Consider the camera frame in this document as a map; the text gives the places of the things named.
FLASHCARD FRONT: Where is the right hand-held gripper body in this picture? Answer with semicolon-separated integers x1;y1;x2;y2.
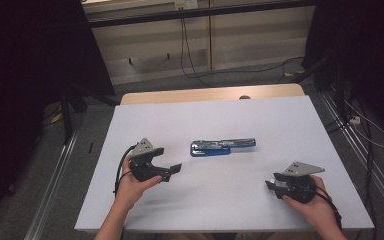
276;161;326;204

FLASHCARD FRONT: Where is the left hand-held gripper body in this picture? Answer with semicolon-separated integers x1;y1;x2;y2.
128;137;173;183

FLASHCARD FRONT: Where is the blue stapler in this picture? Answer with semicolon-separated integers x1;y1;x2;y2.
189;137;257;158

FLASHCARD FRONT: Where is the person's right hand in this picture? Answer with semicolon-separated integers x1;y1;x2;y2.
282;175;339;231

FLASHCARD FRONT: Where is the person's left hand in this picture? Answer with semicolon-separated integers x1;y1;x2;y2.
114;165;164;212

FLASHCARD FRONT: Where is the white table sheet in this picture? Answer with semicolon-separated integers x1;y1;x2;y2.
74;94;375;233

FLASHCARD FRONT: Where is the wooden table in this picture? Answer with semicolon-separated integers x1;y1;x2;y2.
119;83;306;106

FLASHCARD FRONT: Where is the black metal stand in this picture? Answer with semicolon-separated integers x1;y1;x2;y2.
59;84;121;145
293;53;349;116

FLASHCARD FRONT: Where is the black curtain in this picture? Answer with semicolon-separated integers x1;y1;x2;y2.
0;0;115;234
301;0;384;141

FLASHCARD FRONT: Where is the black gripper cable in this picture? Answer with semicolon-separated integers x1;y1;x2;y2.
315;185;343;232
113;144;138;197

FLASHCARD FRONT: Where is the black floor cable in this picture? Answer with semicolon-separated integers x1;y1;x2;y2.
324;96;379;240

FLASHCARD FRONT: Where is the aluminium floor rail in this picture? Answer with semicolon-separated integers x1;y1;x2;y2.
319;91;384;219
24;129;80;240

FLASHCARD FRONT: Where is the white cable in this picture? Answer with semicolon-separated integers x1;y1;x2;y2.
344;99;384;149

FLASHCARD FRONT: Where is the black power cable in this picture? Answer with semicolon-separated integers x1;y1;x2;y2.
179;9;214;88
182;9;305;82

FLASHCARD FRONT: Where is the white wall socket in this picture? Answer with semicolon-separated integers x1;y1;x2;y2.
174;0;198;10

